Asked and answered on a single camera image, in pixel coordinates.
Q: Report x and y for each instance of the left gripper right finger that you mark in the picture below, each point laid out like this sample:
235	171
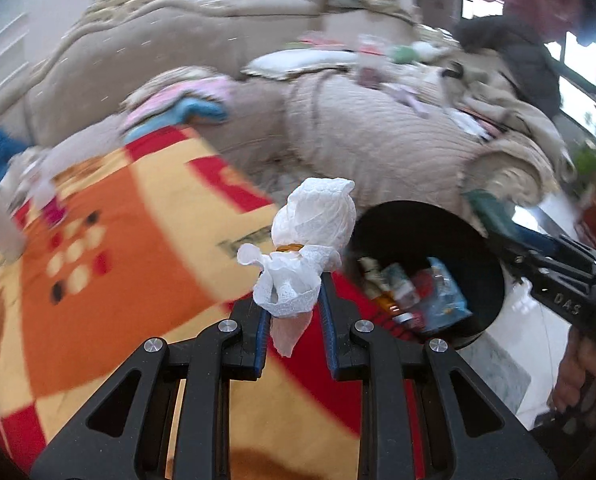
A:
423	405

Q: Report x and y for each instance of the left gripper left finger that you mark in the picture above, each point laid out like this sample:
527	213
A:
166	405

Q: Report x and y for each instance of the white tissue wad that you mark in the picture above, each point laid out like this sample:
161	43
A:
308	235

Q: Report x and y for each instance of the black round trash bin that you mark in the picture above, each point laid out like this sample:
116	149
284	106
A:
413	235

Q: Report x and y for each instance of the person right hand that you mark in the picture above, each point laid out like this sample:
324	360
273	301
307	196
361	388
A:
579	359

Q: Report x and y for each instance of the orange red patterned blanket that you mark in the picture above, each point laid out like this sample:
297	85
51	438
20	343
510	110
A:
148	248

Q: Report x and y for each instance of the dark jacket on sofa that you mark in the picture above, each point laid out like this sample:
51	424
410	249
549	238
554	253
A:
531	66

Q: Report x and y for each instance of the white pill bottle pink label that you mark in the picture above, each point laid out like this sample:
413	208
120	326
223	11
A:
43	195

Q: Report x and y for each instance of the beige quilted sofa cover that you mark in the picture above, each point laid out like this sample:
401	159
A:
326	125

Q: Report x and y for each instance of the beige tufted sofa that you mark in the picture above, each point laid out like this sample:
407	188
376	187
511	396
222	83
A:
103	59

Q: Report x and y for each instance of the pink blue folded blanket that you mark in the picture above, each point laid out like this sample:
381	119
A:
177	97

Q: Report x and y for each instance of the white pillow with trim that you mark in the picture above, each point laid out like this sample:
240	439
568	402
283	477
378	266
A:
287	64

